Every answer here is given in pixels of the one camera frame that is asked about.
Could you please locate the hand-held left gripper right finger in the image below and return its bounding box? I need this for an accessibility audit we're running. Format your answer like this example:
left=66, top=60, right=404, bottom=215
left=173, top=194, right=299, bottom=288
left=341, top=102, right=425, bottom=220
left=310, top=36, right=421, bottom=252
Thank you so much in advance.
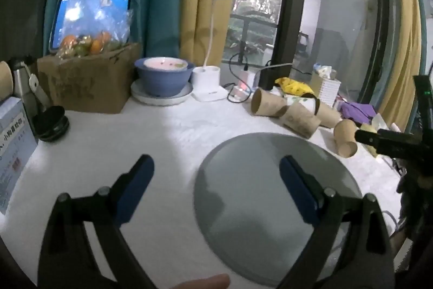
left=275, top=155, right=396, bottom=289

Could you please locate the black cable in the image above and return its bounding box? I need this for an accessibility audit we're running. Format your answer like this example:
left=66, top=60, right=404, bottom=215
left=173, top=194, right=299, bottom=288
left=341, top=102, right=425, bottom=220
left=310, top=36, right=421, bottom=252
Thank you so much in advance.
left=221, top=51, right=251, bottom=104

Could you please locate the cardboard box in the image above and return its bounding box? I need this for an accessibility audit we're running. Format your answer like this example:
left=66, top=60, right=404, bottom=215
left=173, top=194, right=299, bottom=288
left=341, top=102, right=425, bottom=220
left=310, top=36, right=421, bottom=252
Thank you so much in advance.
left=37, top=42, right=141, bottom=114

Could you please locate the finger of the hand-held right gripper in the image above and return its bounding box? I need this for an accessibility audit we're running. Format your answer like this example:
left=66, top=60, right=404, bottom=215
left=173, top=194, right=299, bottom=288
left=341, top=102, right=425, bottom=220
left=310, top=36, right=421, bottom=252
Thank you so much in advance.
left=355, top=128, right=424, bottom=155

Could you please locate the yellow snack packet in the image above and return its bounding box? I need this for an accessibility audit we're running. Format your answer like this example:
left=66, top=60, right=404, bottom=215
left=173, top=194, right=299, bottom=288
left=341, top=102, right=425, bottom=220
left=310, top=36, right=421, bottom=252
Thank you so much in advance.
left=274, top=77, right=315, bottom=97

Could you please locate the blue bowl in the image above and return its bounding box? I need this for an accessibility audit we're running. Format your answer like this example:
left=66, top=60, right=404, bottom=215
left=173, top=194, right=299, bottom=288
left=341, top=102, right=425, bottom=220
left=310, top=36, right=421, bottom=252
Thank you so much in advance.
left=134, top=57, right=195, bottom=98

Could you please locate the yellow curtain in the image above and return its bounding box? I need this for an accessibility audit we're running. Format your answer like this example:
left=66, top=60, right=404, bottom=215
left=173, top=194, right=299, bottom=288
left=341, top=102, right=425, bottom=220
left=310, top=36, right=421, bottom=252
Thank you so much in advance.
left=179, top=0, right=242, bottom=68
left=378, top=0, right=423, bottom=133

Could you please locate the white power strip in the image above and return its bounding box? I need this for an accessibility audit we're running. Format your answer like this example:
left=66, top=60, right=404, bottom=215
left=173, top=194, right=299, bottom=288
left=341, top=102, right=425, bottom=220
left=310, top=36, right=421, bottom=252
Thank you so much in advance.
left=229, top=85, right=254, bottom=103

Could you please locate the plastic bag of fruit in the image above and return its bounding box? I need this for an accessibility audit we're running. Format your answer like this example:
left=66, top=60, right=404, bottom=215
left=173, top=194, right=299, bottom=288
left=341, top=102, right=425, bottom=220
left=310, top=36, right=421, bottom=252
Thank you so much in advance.
left=55, top=0, right=133, bottom=58

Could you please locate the white desk lamp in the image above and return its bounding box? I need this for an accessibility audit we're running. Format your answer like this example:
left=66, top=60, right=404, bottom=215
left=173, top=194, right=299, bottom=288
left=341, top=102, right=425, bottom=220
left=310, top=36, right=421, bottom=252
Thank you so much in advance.
left=180, top=0, right=254, bottom=103

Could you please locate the black power adapter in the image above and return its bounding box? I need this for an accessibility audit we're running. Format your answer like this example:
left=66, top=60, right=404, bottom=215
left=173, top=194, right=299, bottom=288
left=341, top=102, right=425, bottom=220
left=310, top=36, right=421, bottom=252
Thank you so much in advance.
left=258, top=67, right=282, bottom=90

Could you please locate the round grey plate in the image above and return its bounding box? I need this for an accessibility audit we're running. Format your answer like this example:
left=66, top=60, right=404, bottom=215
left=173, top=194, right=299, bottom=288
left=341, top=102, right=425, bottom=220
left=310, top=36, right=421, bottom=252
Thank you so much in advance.
left=194, top=132, right=365, bottom=287

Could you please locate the pink bowl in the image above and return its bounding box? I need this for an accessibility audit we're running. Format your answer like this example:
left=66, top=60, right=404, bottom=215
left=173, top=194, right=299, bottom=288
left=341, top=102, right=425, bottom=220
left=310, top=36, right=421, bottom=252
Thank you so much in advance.
left=143, top=57, right=189, bottom=72

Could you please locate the purple cloth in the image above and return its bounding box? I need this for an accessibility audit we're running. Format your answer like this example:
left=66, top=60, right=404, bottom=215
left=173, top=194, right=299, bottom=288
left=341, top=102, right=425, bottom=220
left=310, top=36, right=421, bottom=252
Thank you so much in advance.
left=338, top=101, right=377, bottom=124

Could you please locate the black round lid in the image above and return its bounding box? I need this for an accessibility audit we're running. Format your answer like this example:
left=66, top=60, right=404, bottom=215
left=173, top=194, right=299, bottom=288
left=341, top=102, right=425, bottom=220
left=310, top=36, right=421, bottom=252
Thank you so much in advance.
left=32, top=105, right=70, bottom=142

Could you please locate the white and blue carton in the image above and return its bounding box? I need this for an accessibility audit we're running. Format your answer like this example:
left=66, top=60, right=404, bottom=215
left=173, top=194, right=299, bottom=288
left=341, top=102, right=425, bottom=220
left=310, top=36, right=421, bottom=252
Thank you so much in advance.
left=0, top=96, right=39, bottom=216

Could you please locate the white woven basket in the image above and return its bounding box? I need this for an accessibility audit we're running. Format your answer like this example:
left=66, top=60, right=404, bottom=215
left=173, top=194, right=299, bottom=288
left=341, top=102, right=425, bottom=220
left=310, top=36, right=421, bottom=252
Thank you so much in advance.
left=310, top=67, right=341, bottom=106

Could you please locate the white plate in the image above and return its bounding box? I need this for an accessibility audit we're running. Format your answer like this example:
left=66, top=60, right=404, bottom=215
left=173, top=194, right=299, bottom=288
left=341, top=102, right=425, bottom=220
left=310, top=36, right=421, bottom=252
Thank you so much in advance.
left=131, top=79, right=193, bottom=106

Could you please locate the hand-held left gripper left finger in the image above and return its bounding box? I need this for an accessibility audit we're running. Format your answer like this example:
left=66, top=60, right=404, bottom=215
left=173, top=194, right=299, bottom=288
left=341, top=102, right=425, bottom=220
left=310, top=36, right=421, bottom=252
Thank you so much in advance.
left=37, top=154, right=159, bottom=289

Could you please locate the black mesh chair back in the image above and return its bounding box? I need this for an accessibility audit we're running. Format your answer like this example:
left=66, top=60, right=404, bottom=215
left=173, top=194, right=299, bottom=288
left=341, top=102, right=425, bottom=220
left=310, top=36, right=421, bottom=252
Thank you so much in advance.
left=0, top=0, right=48, bottom=60

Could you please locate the small brown paper cup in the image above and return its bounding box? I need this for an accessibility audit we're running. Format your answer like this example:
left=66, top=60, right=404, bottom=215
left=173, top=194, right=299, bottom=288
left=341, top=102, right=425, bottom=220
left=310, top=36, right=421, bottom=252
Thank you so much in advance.
left=333, top=119, right=359, bottom=158

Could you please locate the steel thermos bottle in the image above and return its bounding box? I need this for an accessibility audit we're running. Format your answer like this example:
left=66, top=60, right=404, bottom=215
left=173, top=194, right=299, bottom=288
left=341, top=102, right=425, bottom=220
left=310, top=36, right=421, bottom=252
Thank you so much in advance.
left=8, top=56, right=52, bottom=115

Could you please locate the white patterned paper cup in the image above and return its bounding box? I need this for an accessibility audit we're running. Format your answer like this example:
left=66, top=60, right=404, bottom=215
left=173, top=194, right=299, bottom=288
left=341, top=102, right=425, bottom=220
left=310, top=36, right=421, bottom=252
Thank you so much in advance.
left=287, top=95, right=319, bottom=111

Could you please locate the person's left hand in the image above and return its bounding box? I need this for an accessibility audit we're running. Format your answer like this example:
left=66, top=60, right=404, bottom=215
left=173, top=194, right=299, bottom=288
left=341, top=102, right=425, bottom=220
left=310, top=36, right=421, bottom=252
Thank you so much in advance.
left=168, top=273, right=231, bottom=289

